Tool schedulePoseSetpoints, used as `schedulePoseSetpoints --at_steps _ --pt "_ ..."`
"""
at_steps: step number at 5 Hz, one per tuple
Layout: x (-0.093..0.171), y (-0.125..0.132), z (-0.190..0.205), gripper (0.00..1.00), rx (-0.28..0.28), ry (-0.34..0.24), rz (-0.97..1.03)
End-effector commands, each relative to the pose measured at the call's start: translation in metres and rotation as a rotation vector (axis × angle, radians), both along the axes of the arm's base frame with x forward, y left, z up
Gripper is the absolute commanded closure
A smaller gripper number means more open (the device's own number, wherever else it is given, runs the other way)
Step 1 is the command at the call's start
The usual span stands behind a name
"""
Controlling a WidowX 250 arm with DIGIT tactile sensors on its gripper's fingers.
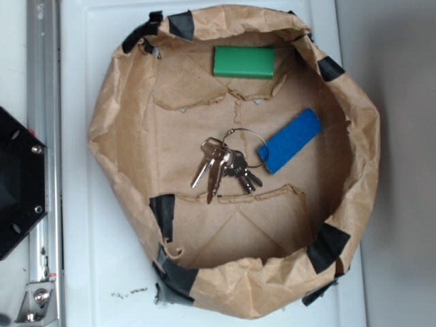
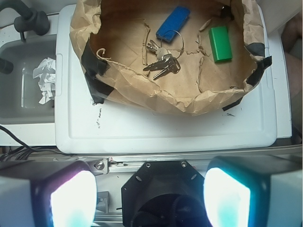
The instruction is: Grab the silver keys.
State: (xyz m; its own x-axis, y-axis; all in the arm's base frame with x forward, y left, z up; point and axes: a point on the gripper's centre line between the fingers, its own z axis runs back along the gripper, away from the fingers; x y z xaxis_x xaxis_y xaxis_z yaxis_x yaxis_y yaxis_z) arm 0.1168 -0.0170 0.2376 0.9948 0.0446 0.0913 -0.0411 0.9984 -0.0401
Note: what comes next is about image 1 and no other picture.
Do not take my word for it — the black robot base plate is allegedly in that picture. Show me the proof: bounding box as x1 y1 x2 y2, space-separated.
1 108 47 260

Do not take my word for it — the brown paper bag bin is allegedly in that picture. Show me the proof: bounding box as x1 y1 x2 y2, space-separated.
89 5 380 319

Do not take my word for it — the aluminium frame rail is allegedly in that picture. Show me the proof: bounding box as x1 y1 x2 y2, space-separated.
26 1 65 326

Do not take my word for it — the silver key bunch with ring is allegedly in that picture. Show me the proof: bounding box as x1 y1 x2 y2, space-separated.
191 128 269 204

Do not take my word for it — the green rectangular block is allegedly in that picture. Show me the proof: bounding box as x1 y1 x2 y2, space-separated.
213 46 275 79

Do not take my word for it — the metal corner bracket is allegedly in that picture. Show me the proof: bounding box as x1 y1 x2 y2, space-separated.
14 281 57 326

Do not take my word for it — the blue rectangular block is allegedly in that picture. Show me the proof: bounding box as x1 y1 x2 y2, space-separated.
258 108 322 174

